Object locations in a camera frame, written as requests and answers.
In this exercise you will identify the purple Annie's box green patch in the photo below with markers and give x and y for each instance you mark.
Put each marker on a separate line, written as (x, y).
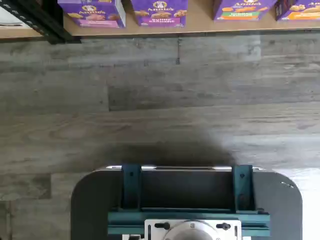
(240, 11)

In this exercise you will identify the purple Annie's box orange patch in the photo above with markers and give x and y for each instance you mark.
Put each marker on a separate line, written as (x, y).
(302, 11)

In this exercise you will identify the dark grey robot base platform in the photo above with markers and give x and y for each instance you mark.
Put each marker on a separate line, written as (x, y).
(87, 205)

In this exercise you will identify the teal metal bracket frame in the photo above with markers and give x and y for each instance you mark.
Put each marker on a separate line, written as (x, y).
(130, 187)

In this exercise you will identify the purple Annie's box violet patch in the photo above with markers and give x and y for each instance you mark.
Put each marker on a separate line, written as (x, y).
(160, 13)

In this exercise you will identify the purple Annie's box pink patch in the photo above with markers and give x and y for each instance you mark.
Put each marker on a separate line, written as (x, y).
(95, 15)

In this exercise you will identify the white cookie box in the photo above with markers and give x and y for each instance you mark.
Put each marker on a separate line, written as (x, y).
(10, 17)

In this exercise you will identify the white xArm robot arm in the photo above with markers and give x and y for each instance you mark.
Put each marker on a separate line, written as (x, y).
(192, 232)

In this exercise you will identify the black metal shelving rack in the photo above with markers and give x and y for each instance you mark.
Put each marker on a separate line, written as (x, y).
(45, 22)

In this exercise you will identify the wooden shelf board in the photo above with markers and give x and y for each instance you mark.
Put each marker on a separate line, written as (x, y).
(200, 28)
(20, 32)

